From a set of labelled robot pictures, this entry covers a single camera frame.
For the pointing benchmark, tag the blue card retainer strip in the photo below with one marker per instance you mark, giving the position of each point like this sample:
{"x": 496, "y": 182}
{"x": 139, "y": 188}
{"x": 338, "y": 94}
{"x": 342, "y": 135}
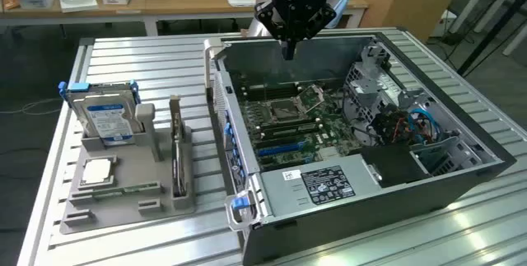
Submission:
{"x": 233, "y": 152}

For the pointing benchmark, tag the green ram stick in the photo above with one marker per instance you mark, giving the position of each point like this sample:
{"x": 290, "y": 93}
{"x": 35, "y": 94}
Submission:
{"x": 119, "y": 191}

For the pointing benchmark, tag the cpu socket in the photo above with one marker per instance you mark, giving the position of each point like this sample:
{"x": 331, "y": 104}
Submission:
{"x": 286, "y": 111}

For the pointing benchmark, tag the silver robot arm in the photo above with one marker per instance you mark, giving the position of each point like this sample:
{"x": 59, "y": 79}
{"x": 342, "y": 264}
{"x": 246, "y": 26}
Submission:
{"x": 259, "y": 28}

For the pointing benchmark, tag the hard disk in blue caddy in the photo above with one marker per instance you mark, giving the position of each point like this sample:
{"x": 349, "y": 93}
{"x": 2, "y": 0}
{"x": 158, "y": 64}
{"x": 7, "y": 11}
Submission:
{"x": 107, "y": 118}

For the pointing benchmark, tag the black shroud box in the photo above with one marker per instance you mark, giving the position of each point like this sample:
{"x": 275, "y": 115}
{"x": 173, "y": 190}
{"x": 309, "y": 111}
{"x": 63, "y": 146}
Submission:
{"x": 395, "y": 167}

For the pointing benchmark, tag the wooden cabinet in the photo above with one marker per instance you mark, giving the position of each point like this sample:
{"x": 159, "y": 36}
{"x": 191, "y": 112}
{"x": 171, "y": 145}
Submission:
{"x": 433, "y": 6}

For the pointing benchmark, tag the white table frame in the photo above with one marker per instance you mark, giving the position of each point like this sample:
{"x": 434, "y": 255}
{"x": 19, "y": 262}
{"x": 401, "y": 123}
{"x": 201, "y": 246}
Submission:
{"x": 513, "y": 44}

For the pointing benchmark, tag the nvidia graphics card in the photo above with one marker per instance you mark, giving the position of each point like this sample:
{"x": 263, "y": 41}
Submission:
{"x": 178, "y": 142}

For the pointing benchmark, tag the blue expansion slot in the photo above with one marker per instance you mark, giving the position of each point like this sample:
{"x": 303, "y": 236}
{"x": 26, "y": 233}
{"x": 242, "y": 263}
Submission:
{"x": 282, "y": 148}

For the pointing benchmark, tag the white round moulded block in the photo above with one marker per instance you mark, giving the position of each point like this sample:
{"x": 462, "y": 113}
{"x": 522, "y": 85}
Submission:
{"x": 78, "y": 0}

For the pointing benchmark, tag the metal socket cover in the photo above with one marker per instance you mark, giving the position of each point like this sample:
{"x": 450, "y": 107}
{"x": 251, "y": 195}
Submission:
{"x": 309, "y": 97}

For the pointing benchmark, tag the black open pc case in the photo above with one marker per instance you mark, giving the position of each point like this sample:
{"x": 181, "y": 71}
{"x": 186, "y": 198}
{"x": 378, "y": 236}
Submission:
{"x": 370, "y": 216}

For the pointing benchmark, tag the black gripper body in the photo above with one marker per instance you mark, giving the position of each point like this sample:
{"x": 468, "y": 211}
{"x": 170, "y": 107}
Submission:
{"x": 298, "y": 3}

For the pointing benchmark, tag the silver cpu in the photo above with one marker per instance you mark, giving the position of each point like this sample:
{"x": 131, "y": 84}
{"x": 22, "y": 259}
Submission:
{"x": 97, "y": 171}

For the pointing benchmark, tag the black slanted pole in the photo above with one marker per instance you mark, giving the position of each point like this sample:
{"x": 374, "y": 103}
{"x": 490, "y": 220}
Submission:
{"x": 486, "y": 45}

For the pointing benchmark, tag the grey parts rack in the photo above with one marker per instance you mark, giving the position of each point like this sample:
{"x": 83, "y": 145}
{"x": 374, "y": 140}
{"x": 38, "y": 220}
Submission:
{"x": 137, "y": 210}

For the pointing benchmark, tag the silver chipset heat sink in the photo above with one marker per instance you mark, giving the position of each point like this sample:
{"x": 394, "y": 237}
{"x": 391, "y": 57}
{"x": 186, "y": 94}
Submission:
{"x": 331, "y": 154}

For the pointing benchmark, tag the grey power supply unit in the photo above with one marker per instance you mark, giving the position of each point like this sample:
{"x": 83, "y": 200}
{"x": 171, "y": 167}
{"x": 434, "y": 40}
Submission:
{"x": 289, "y": 192}

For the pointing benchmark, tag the orange small object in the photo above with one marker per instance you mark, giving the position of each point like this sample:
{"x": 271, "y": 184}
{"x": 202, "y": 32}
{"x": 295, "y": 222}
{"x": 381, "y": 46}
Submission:
{"x": 11, "y": 3}

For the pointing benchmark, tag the green motherboard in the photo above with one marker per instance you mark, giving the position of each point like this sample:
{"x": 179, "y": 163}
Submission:
{"x": 330, "y": 130}

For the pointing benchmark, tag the blue case latch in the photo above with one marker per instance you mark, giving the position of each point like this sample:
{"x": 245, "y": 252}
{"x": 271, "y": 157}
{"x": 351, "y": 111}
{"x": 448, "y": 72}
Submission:
{"x": 239, "y": 203}

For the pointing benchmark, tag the metal disk bay cage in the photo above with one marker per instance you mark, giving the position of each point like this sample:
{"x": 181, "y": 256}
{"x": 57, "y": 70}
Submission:
{"x": 365, "y": 108}

